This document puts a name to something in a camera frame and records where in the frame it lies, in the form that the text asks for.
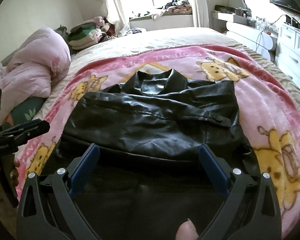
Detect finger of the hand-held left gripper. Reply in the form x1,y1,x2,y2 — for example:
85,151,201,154
21,119,44,128
5,121,50,147

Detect pink cartoon printed blanket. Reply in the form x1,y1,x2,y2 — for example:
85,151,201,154
14,44,300,240

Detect white dresser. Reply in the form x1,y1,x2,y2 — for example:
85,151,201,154
275,21,300,90

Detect person's left hand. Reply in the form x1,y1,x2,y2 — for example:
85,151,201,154
9,159,20,187

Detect green floral pillow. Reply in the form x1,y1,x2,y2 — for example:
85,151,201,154
0,96,45,133

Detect cloud-shaped mirror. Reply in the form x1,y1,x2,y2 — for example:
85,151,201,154
226,0,247,10

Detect bed with beige bedspread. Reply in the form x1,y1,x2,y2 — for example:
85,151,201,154
0,26,300,120

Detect clothes on window sill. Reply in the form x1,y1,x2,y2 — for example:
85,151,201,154
131,0,193,22

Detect black leather jacket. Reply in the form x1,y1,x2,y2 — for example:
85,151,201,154
39,69,259,240

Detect white window bench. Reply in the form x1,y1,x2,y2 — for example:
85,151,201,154
129,14,194,30

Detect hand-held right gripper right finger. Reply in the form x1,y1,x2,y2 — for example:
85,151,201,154
199,144,282,240

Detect pile of folded clothes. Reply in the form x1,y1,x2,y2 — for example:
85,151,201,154
69,16,120,50

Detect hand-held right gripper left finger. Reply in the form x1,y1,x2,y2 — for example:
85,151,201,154
16,144,100,240

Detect person's right hand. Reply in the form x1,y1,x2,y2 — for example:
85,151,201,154
176,219,199,240

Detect white curtain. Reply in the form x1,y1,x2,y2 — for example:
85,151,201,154
187,0,203,28

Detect pink duvet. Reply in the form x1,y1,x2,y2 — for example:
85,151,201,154
0,27,72,110

